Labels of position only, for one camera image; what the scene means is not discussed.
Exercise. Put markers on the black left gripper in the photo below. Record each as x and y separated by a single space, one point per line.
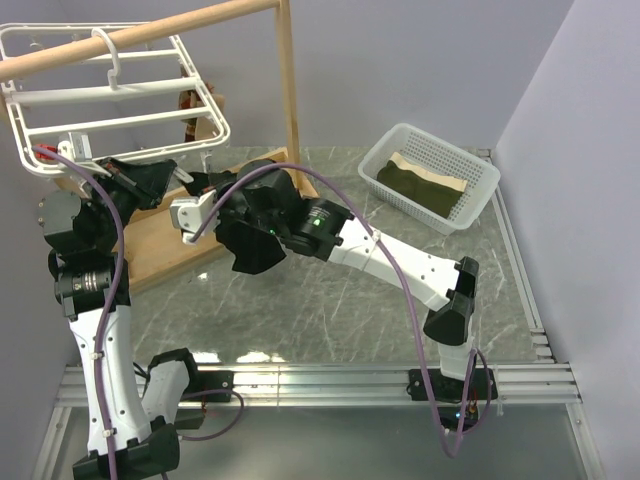
151 179

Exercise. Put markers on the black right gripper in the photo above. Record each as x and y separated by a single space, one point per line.
221 210

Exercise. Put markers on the black underwear shorts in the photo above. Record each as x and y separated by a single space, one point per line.
255 251

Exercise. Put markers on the white plastic clip hanger frame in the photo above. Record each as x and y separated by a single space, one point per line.
110 100

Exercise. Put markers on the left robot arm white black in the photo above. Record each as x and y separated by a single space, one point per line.
132 431

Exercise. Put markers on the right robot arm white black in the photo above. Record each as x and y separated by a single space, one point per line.
337 233

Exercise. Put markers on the wooden clothes rack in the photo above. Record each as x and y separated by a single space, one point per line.
160 243

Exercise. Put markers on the dark green garment in basket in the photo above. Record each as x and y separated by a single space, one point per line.
437 198

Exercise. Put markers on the white perforated plastic basket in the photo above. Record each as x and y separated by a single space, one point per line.
428 151

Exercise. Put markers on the beige garment in basket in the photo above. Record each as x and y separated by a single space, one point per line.
447 181

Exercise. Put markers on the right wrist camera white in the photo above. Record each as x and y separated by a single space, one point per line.
188 214

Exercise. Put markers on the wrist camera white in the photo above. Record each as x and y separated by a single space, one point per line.
74 146
188 214

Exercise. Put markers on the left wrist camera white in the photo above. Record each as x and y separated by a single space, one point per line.
74 146

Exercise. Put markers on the aluminium rail frame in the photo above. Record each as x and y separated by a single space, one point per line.
342 385

